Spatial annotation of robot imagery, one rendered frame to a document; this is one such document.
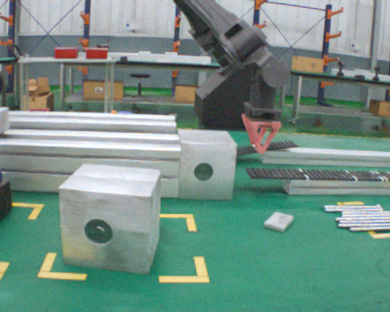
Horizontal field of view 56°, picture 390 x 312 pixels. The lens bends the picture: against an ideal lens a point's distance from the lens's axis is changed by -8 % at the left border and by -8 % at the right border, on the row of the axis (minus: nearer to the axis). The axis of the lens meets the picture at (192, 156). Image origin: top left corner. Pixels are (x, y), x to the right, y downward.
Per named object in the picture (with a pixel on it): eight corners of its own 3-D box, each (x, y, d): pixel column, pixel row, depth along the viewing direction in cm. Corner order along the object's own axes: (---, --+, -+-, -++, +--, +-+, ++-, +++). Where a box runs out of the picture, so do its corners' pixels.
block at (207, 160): (221, 175, 77) (225, 128, 75) (231, 200, 66) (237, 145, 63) (175, 174, 77) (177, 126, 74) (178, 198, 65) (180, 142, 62)
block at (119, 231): (161, 230, 54) (163, 163, 51) (149, 275, 43) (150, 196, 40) (91, 223, 54) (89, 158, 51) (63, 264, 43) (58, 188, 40)
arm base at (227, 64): (244, 52, 135) (218, 74, 136) (229, 34, 133) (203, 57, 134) (251, 52, 126) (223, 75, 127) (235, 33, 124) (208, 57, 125)
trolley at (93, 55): (110, 136, 426) (112, 44, 398) (115, 150, 376) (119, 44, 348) (15, 139, 394) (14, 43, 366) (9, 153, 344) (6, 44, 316)
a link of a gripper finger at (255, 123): (248, 155, 84) (252, 111, 81) (240, 147, 91) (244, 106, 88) (278, 156, 84) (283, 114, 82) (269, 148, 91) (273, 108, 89)
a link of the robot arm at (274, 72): (253, 24, 83) (223, 49, 84) (265, 21, 72) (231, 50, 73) (287, 66, 86) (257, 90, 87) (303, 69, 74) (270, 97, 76)
